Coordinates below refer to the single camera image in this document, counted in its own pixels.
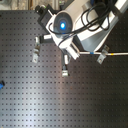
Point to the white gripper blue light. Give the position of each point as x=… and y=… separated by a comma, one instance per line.
x=61, y=27

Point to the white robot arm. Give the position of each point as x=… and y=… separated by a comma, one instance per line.
x=79, y=19

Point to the blue object at edge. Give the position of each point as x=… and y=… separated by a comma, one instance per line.
x=1, y=84

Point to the metal cable clip left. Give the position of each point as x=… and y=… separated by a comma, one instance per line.
x=36, y=52

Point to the metal cable clip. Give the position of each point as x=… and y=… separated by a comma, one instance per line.
x=103, y=54
x=36, y=52
x=65, y=71

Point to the metal cable clip center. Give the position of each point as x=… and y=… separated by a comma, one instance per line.
x=65, y=71

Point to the metal cable clip right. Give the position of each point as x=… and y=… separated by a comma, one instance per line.
x=103, y=54

